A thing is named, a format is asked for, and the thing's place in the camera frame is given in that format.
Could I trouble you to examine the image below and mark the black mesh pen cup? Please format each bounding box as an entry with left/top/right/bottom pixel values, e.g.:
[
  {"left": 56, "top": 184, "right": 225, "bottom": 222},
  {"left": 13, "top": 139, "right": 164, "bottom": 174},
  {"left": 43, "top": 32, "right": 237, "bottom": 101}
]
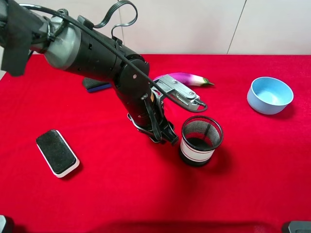
[{"left": 179, "top": 116, "right": 224, "bottom": 167}]

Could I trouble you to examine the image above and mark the light blue bowl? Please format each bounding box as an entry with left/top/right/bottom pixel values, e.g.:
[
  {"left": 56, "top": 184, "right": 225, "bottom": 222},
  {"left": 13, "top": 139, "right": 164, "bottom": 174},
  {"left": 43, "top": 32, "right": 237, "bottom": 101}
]
[{"left": 247, "top": 77, "right": 294, "bottom": 115}]

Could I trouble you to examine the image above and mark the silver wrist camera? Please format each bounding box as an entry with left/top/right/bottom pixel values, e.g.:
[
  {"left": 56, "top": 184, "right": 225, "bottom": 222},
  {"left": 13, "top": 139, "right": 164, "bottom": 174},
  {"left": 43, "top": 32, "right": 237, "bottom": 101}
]
[{"left": 154, "top": 75, "right": 201, "bottom": 112}]

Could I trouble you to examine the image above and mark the blue black board eraser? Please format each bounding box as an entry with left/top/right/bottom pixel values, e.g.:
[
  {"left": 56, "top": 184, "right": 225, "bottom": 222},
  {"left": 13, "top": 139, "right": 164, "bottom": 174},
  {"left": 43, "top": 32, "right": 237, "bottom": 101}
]
[{"left": 82, "top": 78, "right": 112, "bottom": 93}]

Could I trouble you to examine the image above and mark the white black board eraser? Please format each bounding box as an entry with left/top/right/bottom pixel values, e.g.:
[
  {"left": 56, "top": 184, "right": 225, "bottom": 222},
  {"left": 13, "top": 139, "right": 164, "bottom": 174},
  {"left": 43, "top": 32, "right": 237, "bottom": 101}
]
[{"left": 36, "top": 130, "right": 80, "bottom": 178}]

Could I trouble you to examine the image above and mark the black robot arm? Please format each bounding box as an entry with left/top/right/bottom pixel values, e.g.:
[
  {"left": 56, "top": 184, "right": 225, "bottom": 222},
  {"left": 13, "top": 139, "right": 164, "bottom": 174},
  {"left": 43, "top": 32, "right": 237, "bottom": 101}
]
[{"left": 0, "top": 0, "right": 178, "bottom": 143}]

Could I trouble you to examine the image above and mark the black cable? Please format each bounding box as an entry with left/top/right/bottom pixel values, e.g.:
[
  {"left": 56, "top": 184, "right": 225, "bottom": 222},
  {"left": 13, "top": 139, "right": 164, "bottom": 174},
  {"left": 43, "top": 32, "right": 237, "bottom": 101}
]
[{"left": 18, "top": 0, "right": 208, "bottom": 144}]

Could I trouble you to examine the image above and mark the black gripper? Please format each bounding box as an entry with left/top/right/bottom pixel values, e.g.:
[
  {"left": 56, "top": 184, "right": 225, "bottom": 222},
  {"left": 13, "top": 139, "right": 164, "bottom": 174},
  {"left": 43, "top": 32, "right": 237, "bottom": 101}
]
[{"left": 127, "top": 109, "right": 179, "bottom": 145}]

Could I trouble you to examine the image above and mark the dark base corner left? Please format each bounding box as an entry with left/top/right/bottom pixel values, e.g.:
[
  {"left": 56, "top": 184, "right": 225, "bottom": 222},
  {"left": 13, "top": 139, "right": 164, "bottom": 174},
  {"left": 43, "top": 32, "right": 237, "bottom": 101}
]
[{"left": 0, "top": 215, "right": 14, "bottom": 233}]

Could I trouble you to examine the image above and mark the purple toy eggplant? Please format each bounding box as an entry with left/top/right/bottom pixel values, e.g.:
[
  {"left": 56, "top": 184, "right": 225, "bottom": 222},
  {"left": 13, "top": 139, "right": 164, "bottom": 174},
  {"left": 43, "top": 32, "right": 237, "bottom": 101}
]
[{"left": 168, "top": 72, "right": 214, "bottom": 86}]

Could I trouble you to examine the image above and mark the dark base corner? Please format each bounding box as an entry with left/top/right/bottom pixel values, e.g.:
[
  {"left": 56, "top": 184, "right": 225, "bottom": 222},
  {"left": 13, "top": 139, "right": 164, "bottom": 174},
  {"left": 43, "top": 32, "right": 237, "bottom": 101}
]
[
  {"left": 281, "top": 221, "right": 311, "bottom": 233},
  {"left": 0, "top": 215, "right": 14, "bottom": 233}
]

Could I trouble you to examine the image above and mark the red velvet table cloth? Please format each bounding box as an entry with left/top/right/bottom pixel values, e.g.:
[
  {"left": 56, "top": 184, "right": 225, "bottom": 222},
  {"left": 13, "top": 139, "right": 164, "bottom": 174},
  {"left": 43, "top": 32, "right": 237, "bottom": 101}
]
[{"left": 0, "top": 55, "right": 311, "bottom": 233}]

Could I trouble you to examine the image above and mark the dark base corner right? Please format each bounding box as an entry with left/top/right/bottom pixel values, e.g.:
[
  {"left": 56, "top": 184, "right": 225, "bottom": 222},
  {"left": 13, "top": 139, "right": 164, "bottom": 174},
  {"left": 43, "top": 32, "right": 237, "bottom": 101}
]
[{"left": 281, "top": 221, "right": 311, "bottom": 233}]

